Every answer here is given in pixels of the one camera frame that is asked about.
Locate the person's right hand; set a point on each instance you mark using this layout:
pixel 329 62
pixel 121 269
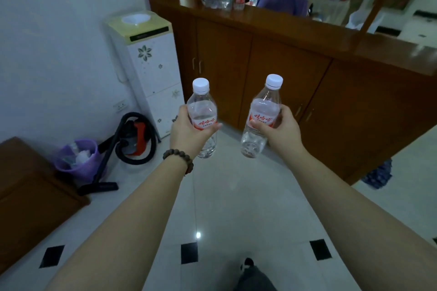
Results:
pixel 286 134

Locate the person's left hand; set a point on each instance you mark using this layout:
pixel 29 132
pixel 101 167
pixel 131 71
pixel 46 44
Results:
pixel 186 137

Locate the clear bottle orange label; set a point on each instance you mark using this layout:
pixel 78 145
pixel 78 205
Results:
pixel 264 106
pixel 201 106

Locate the brown wooden cabinet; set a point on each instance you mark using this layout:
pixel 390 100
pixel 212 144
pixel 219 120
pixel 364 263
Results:
pixel 341 103

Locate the person's right forearm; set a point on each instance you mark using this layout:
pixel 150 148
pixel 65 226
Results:
pixel 351 226

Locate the person's left forearm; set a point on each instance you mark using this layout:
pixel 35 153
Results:
pixel 126 232

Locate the white and green water dispenser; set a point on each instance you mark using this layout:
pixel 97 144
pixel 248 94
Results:
pixel 153 69

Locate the blue patterned cloth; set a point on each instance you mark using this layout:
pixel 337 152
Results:
pixel 377 175

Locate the purple waste bin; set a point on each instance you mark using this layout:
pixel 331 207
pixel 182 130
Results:
pixel 82 168

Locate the bin with white plastic bag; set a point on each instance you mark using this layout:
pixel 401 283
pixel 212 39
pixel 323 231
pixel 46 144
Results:
pixel 362 23

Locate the black and white sneaker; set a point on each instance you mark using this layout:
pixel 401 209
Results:
pixel 247 262

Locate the dark blue jeans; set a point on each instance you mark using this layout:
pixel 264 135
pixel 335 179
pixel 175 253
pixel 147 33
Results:
pixel 254 280

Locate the low brown wooden chest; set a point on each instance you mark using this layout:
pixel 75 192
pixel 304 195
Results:
pixel 34 205

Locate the white wall socket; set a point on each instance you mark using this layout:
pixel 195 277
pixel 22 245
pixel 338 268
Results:
pixel 120 106

